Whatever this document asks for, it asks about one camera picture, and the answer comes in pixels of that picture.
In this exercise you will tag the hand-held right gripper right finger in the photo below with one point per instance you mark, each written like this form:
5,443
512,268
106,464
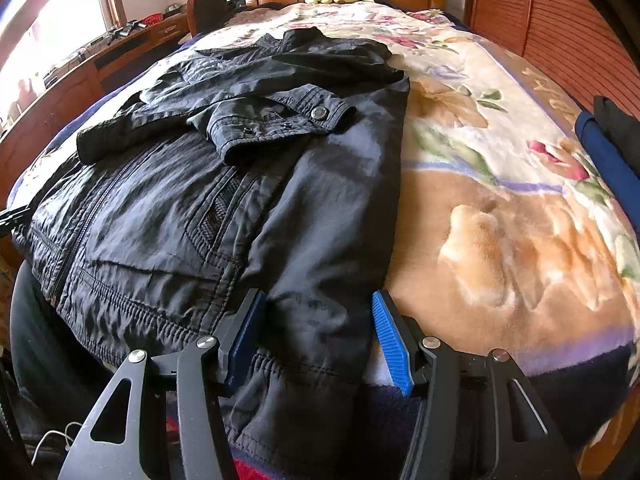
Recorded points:
392,345

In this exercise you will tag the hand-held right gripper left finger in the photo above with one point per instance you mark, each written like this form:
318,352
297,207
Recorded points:
250,330

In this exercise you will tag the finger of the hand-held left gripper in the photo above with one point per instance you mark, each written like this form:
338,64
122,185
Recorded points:
10,216

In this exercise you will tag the black jacket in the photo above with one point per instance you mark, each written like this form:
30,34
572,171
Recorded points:
175,200

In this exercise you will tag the wooden desk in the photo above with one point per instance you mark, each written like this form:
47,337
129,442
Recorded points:
65,100

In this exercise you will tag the dark clothing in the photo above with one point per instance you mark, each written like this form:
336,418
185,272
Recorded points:
45,350

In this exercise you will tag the floral blanket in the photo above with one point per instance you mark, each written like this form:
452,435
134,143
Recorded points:
500,185

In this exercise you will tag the wood-framed window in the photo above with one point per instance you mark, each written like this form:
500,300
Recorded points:
65,25

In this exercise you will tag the black device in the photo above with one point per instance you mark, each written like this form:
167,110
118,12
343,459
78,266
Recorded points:
125,29

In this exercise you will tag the red basket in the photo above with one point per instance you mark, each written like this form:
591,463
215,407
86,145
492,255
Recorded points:
151,20

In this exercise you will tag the blue folded cloth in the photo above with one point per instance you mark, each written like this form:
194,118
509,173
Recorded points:
610,170

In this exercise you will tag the wooden chair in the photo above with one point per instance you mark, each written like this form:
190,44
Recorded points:
210,7

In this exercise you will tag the dark folded cloth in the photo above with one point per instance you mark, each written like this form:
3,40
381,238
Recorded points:
620,125

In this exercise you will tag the wooden slatted wardrobe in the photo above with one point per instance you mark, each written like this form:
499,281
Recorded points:
550,25

